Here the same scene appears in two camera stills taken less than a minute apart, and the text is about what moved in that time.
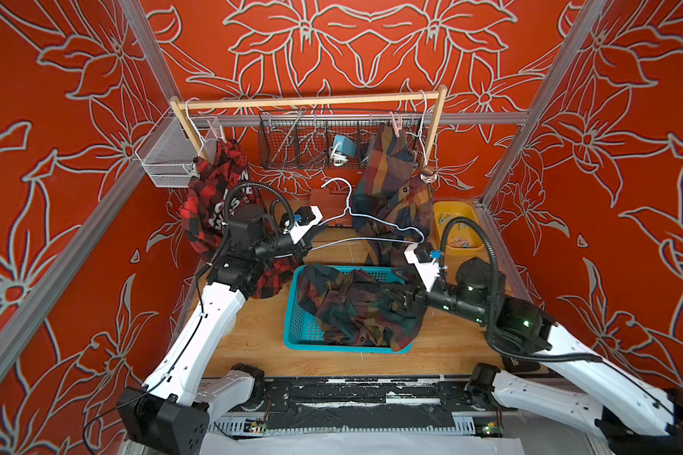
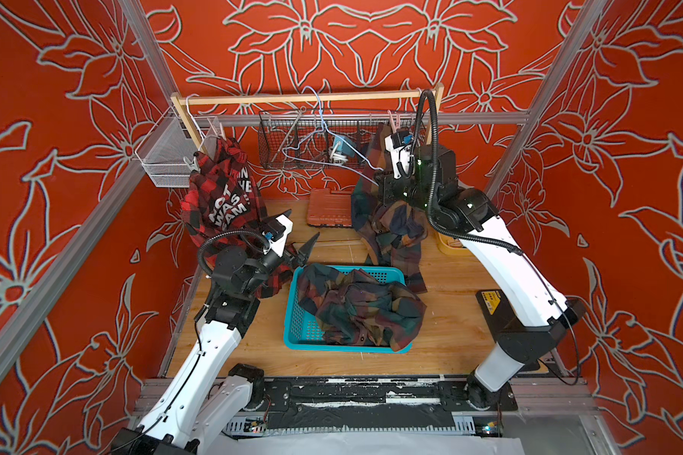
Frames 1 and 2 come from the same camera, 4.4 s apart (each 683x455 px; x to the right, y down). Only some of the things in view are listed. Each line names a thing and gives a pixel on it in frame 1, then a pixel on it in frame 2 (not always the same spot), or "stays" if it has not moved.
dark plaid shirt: (362, 307) stays
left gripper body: (279, 244) → (264, 265)
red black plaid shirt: (219, 183) stays
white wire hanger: (349, 209) → (286, 150)
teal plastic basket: (302, 328) stays
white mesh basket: (167, 154) stays
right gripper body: (448, 298) → (406, 191)
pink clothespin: (396, 128) stays
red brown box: (334, 207) stays
